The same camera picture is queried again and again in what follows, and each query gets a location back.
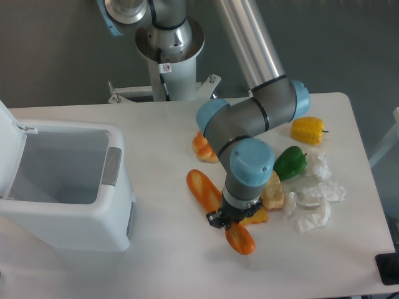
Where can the yellow bell pepper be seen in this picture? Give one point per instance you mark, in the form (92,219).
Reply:
(308,130)

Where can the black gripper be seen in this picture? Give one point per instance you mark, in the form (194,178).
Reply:
(228,214)

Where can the beige fried cutlet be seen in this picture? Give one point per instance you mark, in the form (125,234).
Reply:
(272,195)

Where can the white plastic bin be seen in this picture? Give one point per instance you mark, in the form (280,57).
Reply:
(66,182)

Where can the yellow toast slice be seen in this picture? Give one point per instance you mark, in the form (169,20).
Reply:
(240,204)

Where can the round orange bread roll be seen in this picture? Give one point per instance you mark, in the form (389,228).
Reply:
(203,150)

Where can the small crumpled white tissue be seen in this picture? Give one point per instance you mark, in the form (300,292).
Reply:
(317,166)

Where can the black device at table edge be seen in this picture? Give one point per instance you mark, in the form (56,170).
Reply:
(387,265)

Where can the green bell pepper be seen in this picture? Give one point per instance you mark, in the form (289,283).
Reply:
(290,163)

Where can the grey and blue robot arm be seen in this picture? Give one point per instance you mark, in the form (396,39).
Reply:
(231,130)

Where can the long orange baguette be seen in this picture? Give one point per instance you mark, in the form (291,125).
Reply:
(207,194)

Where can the white object at right edge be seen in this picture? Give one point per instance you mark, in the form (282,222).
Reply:
(386,143)

